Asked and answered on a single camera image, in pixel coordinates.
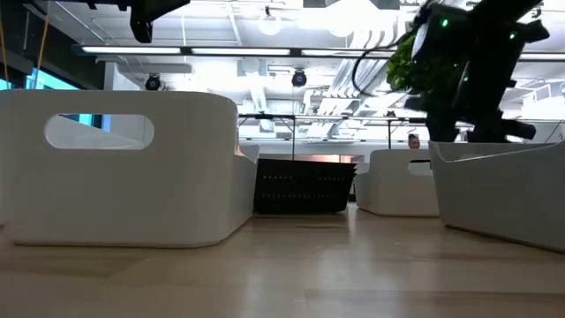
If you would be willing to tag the long ceiling light strip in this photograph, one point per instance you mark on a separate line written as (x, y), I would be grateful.
(238, 51)

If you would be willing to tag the round white pendant lamp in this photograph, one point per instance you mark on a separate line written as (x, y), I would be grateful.
(270, 23)

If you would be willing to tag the person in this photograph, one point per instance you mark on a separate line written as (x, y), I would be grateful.
(413, 141)

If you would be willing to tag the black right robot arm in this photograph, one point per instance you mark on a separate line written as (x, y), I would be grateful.
(485, 48)

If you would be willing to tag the white plastic basket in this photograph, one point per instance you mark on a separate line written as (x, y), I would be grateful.
(388, 190)
(190, 190)

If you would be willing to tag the blue lit screen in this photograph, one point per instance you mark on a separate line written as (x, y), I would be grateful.
(48, 81)

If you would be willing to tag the grey plastic basket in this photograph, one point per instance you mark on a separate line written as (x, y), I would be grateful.
(507, 199)

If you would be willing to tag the black plastic basket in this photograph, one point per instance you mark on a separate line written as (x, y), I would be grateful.
(304, 187)

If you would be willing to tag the green leafy plant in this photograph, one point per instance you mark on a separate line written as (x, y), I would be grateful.
(401, 70)

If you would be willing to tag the black frame desk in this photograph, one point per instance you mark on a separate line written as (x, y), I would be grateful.
(269, 116)
(397, 120)

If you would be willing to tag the black ceiling spotlight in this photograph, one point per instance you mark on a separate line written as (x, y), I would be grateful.
(152, 82)
(299, 78)

